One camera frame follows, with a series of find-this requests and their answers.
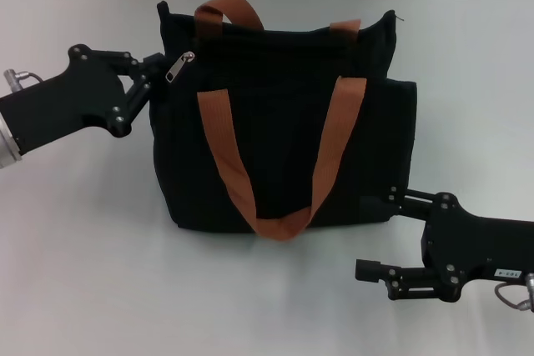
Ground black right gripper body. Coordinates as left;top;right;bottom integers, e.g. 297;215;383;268
419;192;534;303

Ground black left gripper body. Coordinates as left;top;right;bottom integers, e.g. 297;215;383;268
0;43;127;153

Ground silver zipper pull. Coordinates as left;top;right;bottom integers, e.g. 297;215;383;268
165;51;196;84

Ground black food bag orange handles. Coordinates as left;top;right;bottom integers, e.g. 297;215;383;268
149;0;419;243

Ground left gripper cable with connector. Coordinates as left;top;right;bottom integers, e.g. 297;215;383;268
3;68;43;93

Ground right gripper cable with connectors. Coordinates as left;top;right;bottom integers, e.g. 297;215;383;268
493;272;534;312

